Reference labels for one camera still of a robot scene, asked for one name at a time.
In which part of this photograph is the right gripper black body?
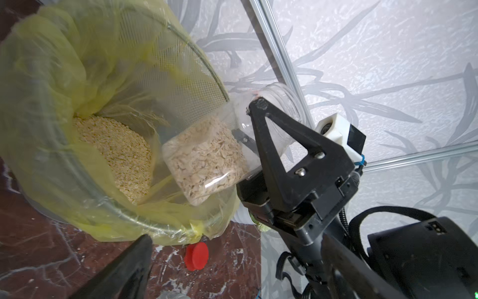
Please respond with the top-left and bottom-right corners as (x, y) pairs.
(237, 170), (360, 247)

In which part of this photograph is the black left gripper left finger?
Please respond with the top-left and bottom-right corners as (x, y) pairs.
(70, 234), (153, 299)

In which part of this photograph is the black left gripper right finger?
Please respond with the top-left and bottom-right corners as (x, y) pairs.
(321, 234), (405, 299)

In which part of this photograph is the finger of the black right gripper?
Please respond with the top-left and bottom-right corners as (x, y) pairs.
(248, 98), (355, 213)

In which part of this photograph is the red lid oatmeal jar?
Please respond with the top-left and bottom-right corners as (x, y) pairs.
(163, 83), (309, 206)

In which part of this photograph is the red jar lid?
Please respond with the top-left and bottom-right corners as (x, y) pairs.
(184, 242), (209, 271)

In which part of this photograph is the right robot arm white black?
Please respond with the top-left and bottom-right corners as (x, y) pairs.
(238, 98), (478, 299)

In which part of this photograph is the mesh trash bin yellow bag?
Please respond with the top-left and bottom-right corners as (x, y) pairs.
(1, 1), (239, 245)

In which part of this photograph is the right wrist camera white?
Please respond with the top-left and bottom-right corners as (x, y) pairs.
(315, 113), (367, 166)

